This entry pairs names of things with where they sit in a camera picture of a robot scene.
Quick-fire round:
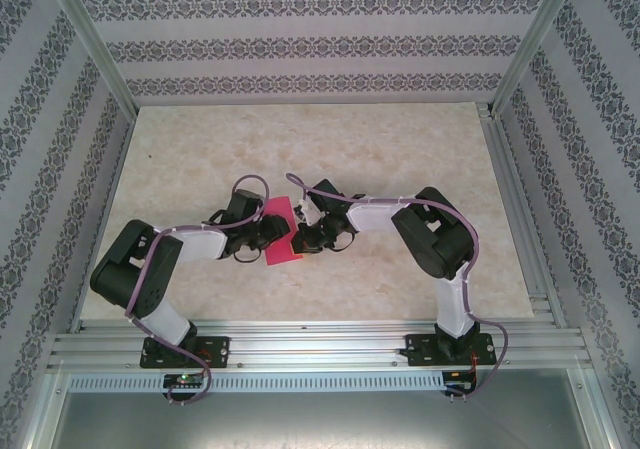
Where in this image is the aluminium mounting rail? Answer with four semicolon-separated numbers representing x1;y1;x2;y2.
47;316;594;374

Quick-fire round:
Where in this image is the slotted grey cable duct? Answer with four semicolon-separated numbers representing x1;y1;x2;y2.
67;372;447;395

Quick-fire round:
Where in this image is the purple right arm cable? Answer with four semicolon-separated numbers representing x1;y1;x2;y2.
284;171;512;403

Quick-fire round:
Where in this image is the aluminium frame post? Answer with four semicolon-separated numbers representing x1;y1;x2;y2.
47;0;140;116
569;368;629;449
12;371;71;449
490;0;584;118

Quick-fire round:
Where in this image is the left circuit board green light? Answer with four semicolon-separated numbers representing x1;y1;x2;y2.
163;373;206;389

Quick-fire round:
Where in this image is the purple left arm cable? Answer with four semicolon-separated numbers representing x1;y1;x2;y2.
123;174;274;409

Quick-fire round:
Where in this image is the pink square paper sheet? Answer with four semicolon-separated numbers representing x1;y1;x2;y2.
262;196;305;268

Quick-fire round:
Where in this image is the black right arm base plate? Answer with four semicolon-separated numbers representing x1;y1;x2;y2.
404;332;496;368

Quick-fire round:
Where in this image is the grey metal panel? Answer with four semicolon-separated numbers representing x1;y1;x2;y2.
47;392;599;449

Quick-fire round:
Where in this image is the aluminium side rail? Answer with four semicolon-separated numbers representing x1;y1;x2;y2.
475;102;569;328

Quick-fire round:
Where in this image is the right circuit board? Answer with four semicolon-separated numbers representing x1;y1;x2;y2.
444;370;477;395

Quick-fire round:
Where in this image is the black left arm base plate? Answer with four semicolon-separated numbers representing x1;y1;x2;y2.
141;335;231;370

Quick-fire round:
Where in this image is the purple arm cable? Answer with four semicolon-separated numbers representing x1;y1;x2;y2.
284;171;512;403
123;174;274;409

